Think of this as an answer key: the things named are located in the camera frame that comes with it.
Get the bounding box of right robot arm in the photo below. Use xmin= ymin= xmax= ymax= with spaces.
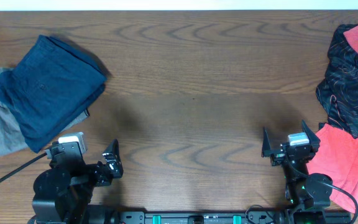
xmin=261 ymin=121 xmax=332 ymax=223

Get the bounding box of black cable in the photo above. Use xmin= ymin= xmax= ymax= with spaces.
xmin=0 ymin=152 xmax=48 ymax=198
xmin=287 ymin=158 xmax=358 ymax=224

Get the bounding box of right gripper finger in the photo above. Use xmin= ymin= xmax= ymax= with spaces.
xmin=261 ymin=127 xmax=275 ymax=157
xmin=301 ymin=120 xmax=321 ymax=152

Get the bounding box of red printed t-shirt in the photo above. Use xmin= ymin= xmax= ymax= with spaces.
xmin=305 ymin=23 xmax=358 ymax=218

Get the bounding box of folded navy blue garment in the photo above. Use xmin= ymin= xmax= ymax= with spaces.
xmin=0 ymin=35 xmax=106 ymax=152

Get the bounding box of right black cable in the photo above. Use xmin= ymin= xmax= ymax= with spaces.
xmin=287 ymin=158 xmax=358 ymax=224

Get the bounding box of black patterned garment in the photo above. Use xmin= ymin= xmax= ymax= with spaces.
xmin=316 ymin=24 xmax=358 ymax=139

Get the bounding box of folded grey garment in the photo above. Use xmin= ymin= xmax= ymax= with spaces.
xmin=0 ymin=67 xmax=97 ymax=156

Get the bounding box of left black cable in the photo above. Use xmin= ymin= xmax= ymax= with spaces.
xmin=0 ymin=152 xmax=48 ymax=198

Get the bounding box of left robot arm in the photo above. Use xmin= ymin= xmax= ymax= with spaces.
xmin=32 ymin=139 xmax=124 ymax=224

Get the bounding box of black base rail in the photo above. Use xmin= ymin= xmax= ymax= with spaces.
xmin=105 ymin=209 xmax=352 ymax=224

